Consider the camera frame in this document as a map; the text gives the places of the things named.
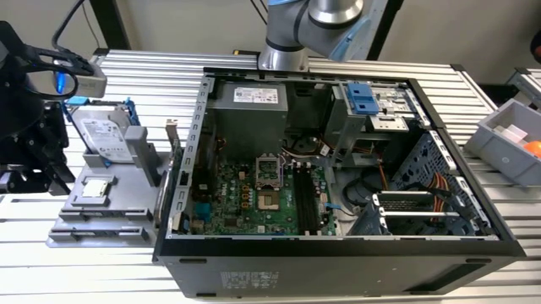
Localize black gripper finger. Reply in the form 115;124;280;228
0;163;55;194
29;103;77;196

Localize RAM stick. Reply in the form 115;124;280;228
71;231;143;239

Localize black RAM slot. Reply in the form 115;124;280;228
294;161;312;236
304;161;324;236

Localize silver hard disk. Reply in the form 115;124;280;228
69;106;136;164

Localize blue disk carrier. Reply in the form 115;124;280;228
63;96;143;167

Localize silver CPU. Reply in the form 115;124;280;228
81;179;112;198

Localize grey parts rack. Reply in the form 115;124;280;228
45;125;169;250

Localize graphics card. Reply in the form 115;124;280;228
153;118;187;229

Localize grey power supply unit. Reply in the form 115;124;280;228
205;80;291;159

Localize green motherboard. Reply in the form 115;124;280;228
185;158;339;237

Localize metal socket cover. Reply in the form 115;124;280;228
255;153;283;191

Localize CPU socket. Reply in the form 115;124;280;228
255;186;282;212

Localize metal drive cage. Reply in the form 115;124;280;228
324;80;431;167

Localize black open PC case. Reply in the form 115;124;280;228
151;65;527;299

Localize blue plastic drive latch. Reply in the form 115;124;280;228
344;82;376;115

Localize metal disk bay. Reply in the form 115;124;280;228
350;189;466;237

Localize grey plastic bin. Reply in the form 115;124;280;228
463;98;541;187

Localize white block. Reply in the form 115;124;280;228
494;124;529;143

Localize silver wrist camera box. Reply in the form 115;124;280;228
63;58;107;99

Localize black upright post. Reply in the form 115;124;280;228
371;0;405;61
87;0;132;51

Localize black looped wire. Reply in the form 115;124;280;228
342;175;376;218

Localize orange yellow red wires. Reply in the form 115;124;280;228
426;172;451;222

